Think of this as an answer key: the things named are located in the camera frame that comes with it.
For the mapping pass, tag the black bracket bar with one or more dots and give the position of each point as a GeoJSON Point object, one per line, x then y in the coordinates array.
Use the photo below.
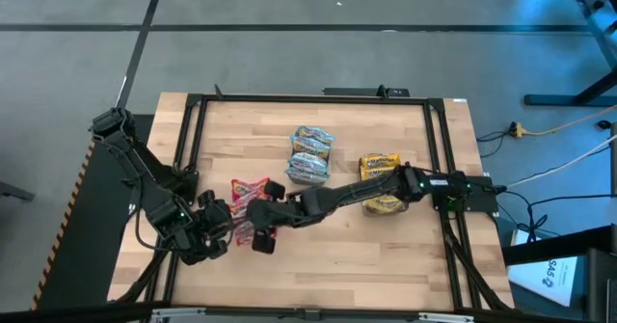
{"type": "Point", "coordinates": [356, 91]}

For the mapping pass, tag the silver camera mount bar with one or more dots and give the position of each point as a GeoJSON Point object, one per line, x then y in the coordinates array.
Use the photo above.
{"type": "Point", "coordinates": [434, 317]}

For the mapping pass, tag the black box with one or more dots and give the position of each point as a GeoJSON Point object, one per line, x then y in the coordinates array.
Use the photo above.
{"type": "Point", "coordinates": [602, 289]}

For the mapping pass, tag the grey furniture foot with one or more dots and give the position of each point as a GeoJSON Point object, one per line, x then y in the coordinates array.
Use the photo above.
{"type": "Point", "coordinates": [14, 191]}

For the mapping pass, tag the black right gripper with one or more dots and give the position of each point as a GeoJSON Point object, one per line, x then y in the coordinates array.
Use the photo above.
{"type": "Point", "coordinates": [265, 214]}

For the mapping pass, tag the black desk leg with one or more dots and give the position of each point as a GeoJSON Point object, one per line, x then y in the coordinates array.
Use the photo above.
{"type": "Point", "coordinates": [569, 100]}

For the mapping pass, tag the teal plastic bin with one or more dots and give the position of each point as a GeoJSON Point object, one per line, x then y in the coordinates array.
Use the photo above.
{"type": "Point", "coordinates": [303, 183]}

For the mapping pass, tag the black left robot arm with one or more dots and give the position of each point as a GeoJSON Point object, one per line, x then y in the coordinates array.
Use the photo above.
{"type": "Point", "coordinates": [144, 178]}

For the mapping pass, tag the pink plastic bin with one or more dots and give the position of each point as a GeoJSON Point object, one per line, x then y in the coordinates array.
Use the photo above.
{"type": "Point", "coordinates": [242, 237]}

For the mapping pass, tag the red Maruchan noodle pack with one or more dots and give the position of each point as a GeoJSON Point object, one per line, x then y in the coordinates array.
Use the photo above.
{"type": "Point", "coordinates": [248, 188]}
{"type": "Point", "coordinates": [239, 208]}
{"type": "Point", "coordinates": [242, 229]}

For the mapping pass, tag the black desk foot bar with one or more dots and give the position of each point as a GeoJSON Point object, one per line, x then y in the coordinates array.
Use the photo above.
{"type": "Point", "coordinates": [554, 248]}

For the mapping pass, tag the yellow Maruchan noodle pack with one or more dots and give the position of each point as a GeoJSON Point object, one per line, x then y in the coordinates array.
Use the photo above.
{"type": "Point", "coordinates": [381, 160]}
{"type": "Point", "coordinates": [384, 205]}
{"type": "Point", "coordinates": [373, 172]}

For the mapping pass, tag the small black adapter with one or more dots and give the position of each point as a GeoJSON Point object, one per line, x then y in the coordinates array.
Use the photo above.
{"type": "Point", "coordinates": [603, 124]}

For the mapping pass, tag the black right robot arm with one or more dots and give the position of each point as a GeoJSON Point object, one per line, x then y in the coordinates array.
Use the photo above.
{"type": "Point", "coordinates": [385, 188]}

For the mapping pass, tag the white printed sheet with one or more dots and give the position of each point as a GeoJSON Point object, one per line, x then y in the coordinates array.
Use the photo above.
{"type": "Point", "coordinates": [540, 275]}

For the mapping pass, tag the black hazard-striped side platform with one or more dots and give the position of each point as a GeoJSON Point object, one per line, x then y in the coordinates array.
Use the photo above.
{"type": "Point", "coordinates": [72, 255]}

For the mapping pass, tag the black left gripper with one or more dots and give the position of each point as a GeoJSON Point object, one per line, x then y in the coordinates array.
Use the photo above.
{"type": "Point", "coordinates": [212, 222]}

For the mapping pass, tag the grey vertical post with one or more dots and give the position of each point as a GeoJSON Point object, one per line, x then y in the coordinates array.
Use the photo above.
{"type": "Point", "coordinates": [614, 178]}

